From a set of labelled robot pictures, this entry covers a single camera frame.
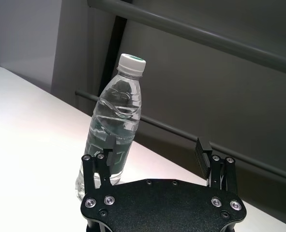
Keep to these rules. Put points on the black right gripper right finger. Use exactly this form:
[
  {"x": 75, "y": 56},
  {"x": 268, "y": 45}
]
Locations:
[{"x": 217, "y": 169}]

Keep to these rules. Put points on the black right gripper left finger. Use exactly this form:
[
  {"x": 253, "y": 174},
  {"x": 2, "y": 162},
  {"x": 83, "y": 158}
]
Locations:
[{"x": 101, "y": 171}]

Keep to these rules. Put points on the clear water bottle green label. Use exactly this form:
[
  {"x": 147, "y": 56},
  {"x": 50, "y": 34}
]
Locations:
[{"x": 116, "y": 113}]

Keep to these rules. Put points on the dark vertical partition post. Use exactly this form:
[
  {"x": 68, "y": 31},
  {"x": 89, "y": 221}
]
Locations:
[{"x": 113, "y": 55}]

